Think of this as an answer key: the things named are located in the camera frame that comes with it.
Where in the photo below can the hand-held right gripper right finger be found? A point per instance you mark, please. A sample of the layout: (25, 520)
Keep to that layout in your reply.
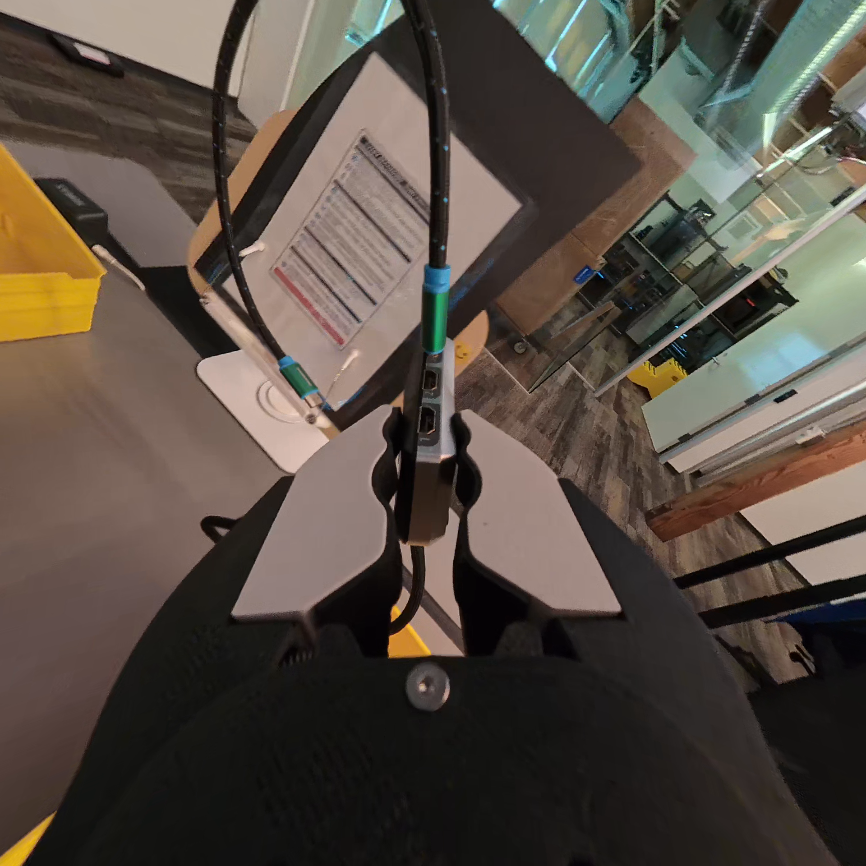
(541, 541)

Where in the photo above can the clear bag with label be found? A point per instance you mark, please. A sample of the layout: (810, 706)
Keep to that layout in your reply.
(473, 223)

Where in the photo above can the yellow plastic bin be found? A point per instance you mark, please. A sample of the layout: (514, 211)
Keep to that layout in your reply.
(656, 379)
(40, 270)
(409, 643)

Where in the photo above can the black rectangular device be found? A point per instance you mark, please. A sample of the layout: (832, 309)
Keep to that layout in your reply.
(71, 210)

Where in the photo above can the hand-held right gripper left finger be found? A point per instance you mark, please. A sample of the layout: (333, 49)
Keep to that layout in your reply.
(304, 541)

